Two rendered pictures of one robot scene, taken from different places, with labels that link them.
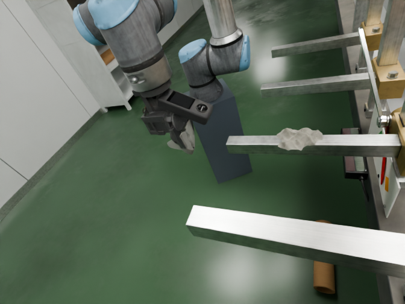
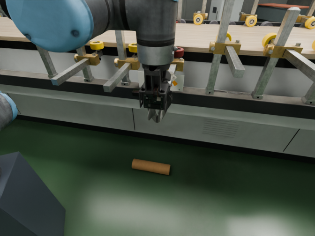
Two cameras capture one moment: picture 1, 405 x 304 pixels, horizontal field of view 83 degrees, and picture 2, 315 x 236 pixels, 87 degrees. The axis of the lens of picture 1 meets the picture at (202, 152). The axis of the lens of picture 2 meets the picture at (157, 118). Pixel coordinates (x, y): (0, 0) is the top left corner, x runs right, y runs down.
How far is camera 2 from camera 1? 76 cm
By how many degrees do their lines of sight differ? 80
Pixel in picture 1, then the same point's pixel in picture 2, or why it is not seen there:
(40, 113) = not seen: outside the picture
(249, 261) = (153, 214)
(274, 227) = (235, 58)
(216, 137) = (33, 207)
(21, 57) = not seen: outside the picture
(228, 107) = (21, 165)
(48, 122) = not seen: outside the picture
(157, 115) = (166, 85)
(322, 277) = (165, 166)
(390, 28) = (123, 42)
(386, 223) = (184, 92)
